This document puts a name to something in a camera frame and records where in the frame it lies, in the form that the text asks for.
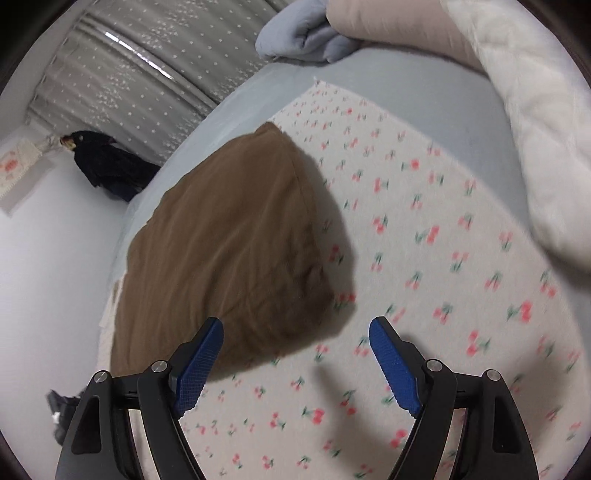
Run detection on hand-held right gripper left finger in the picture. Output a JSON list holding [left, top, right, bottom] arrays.
[[54, 316, 225, 480]]

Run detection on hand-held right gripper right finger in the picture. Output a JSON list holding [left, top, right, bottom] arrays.
[[368, 316, 539, 480]]

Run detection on brown coat with fur collar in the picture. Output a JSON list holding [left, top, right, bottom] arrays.
[[110, 121, 358, 384]]

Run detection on cherry print blanket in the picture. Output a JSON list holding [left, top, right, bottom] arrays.
[[99, 78, 587, 480]]

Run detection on dark hanging garment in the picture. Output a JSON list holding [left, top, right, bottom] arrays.
[[60, 130, 162, 203]]

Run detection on white quilted blanket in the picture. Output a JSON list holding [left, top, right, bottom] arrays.
[[445, 0, 591, 261]]

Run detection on bed with light blue quilt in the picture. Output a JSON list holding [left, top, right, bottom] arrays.
[[108, 44, 532, 287]]

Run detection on grey star print curtain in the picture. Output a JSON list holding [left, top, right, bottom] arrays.
[[25, 0, 296, 164]]

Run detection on pale pink blanket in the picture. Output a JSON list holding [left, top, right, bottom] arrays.
[[325, 0, 488, 70]]

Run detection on light blue folded duvet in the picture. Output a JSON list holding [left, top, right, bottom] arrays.
[[255, 0, 365, 64]]

